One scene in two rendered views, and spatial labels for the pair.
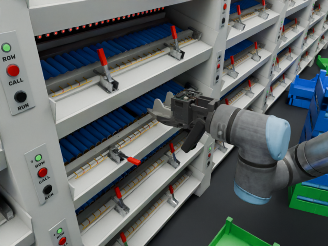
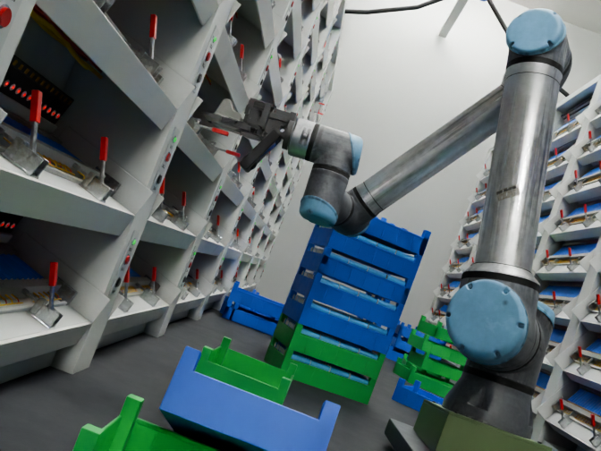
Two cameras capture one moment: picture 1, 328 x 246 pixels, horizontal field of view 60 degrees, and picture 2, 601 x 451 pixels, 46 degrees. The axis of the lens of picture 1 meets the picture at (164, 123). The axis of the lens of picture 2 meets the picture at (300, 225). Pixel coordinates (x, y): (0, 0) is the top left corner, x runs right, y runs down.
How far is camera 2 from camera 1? 127 cm
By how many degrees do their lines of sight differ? 48
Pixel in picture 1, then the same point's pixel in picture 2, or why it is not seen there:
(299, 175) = (357, 211)
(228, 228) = (224, 353)
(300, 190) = (299, 342)
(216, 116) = (301, 122)
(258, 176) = (336, 182)
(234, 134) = (320, 138)
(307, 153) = (368, 184)
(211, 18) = (255, 71)
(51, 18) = not seen: outside the picture
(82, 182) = not seen: hidden behind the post
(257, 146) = (341, 149)
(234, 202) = not seen: hidden behind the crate
